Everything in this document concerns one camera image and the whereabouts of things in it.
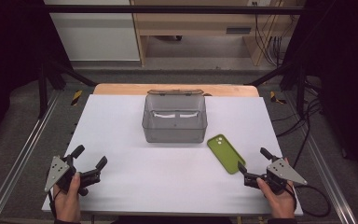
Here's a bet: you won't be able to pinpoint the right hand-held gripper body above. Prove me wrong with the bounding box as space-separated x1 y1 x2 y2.
243 157 309 196

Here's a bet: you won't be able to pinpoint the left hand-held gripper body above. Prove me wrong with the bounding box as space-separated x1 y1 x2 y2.
44 154 102 197

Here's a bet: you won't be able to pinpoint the green phone case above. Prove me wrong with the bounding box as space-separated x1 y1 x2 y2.
206 133 247 175

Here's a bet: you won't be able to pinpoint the transparent grey plastic box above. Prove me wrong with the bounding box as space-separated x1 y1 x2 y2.
141 89 209 144

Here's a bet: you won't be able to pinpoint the person's right hand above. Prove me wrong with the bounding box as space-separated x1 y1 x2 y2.
255 176 297 220

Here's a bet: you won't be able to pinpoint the person's left hand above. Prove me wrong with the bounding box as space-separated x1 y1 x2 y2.
52 172 82 224

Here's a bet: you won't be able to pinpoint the yellow black floor tape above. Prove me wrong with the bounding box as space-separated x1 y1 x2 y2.
268 91 287 105
71 90 84 107

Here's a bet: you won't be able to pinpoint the white table cover sheet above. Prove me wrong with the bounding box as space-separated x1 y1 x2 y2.
41 94 304 217

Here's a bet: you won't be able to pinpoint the wooden table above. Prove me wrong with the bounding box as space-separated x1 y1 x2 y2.
92 83 260 98

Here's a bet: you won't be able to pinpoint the black curtain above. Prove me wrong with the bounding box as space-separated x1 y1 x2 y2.
0 0 73 154
282 0 358 189

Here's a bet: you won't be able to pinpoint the white cabinet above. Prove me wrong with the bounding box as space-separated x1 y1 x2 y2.
43 0 142 63

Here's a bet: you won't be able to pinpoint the light wooden desk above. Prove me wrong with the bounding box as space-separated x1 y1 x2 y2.
130 0 306 67

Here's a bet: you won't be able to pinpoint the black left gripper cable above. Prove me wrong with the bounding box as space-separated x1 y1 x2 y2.
48 189 59 219

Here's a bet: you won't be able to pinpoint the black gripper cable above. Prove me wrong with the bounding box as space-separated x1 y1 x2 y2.
292 183 332 218
48 189 59 219

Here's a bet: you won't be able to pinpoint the metal floor rail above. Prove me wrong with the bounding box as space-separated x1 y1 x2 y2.
282 91 358 224
0 89 62 224

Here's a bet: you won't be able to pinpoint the black floor cables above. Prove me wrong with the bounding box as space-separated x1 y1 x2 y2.
273 79 324 170

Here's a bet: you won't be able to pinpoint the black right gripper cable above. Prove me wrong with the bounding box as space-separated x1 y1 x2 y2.
292 183 332 218

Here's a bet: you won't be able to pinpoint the black frame stand leg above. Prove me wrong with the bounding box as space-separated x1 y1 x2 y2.
36 58 98 119
244 59 308 119

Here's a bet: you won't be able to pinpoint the hanging black cable bundle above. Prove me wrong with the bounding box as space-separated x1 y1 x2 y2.
254 13 286 67

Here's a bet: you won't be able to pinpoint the black horizontal frame bar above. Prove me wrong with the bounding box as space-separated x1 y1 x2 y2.
44 4 306 16

